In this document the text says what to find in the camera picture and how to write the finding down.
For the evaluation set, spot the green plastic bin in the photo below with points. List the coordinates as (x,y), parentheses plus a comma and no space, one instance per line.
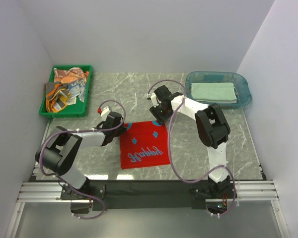
(76,110)

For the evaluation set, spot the green panda towel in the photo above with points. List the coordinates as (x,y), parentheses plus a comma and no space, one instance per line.
(214,92)

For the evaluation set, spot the folded white towel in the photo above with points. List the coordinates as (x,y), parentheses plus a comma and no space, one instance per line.
(218,102)

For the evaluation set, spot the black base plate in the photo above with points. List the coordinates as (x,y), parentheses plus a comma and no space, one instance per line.
(141,194)

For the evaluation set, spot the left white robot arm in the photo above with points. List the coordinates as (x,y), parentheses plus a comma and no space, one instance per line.
(61,151)

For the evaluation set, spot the red blue patterned cloth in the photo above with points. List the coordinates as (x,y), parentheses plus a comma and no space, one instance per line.
(143,144)

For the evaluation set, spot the aluminium mounting rail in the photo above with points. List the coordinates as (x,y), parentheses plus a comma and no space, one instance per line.
(259,214)

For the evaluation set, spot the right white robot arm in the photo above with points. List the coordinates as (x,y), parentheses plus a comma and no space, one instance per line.
(212,127)

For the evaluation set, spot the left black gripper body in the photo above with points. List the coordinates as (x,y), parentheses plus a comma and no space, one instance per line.
(119,130)

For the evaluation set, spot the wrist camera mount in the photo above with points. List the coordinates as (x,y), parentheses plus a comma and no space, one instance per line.
(104,112)
(153,98)

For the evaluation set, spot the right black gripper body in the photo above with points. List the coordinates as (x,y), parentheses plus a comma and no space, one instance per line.
(160,113)

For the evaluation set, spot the blue translucent plastic tub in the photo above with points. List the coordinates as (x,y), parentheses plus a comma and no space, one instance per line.
(241,88)

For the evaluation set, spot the orange yellow cloth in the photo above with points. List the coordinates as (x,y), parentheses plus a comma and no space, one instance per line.
(57,95)

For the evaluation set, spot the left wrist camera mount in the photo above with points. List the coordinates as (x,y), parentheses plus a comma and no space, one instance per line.
(104,112)

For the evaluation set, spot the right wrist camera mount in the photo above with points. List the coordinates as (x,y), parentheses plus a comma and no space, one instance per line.
(153,98)

